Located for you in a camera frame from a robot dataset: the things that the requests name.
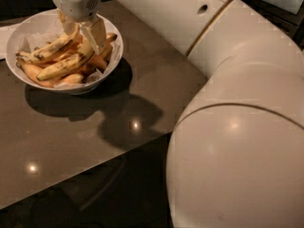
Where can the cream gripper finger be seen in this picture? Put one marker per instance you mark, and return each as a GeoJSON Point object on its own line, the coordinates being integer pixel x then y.
{"type": "Point", "coordinates": [94, 31]}
{"type": "Point", "coordinates": [69, 25]}

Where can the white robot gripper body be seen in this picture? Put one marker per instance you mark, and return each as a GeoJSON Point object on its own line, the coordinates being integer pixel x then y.
{"type": "Point", "coordinates": [77, 4]}

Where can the large front yellow banana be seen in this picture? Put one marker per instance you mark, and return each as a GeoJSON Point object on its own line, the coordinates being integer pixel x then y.
{"type": "Point", "coordinates": [69, 64]}

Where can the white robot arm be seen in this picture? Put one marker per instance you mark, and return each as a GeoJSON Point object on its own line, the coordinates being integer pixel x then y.
{"type": "Point", "coordinates": [236, 155]}

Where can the orange banana right upper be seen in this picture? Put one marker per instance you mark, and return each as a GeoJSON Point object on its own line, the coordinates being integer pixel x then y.
{"type": "Point", "coordinates": [110, 37]}

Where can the orange banana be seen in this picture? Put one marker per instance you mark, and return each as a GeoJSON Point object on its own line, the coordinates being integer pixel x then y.
{"type": "Point", "coordinates": [100, 62]}
{"type": "Point", "coordinates": [32, 72]}
{"type": "Point", "coordinates": [110, 37]}

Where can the white ceramic bowl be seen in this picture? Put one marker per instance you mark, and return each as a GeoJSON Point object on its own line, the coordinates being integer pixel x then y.
{"type": "Point", "coordinates": [44, 27]}

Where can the orange banana right lower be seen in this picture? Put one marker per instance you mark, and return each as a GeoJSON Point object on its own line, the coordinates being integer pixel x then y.
{"type": "Point", "coordinates": [100, 62]}

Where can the upper yellow spotted banana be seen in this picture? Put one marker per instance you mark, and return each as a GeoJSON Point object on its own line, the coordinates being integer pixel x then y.
{"type": "Point", "coordinates": [52, 50]}

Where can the orange banana lower left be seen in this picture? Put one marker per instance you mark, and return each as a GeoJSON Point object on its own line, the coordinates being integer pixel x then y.
{"type": "Point", "coordinates": [32, 72]}

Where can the white paper on table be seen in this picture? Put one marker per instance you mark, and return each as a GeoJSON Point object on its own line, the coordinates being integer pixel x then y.
{"type": "Point", "coordinates": [5, 33]}

